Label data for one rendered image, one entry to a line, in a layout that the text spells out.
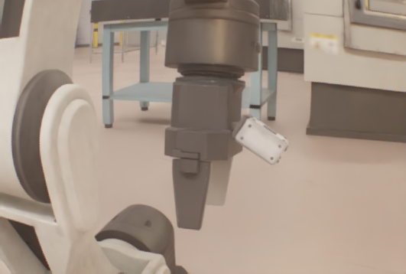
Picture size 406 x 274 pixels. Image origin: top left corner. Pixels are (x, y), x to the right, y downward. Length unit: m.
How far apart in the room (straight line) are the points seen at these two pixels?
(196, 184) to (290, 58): 5.96
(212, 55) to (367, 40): 2.43
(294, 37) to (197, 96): 5.85
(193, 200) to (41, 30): 0.23
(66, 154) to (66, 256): 0.12
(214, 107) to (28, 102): 0.18
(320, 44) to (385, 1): 0.58
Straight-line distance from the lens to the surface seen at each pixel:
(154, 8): 2.72
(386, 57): 2.80
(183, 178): 0.37
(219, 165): 0.48
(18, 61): 0.42
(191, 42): 0.39
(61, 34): 0.48
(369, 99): 2.88
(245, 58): 0.40
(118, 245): 0.78
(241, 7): 0.40
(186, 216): 0.38
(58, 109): 0.41
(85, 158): 0.44
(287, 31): 6.23
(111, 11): 2.87
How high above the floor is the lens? 0.72
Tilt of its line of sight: 14 degrees down
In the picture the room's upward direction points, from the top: 1 degrees clockwise
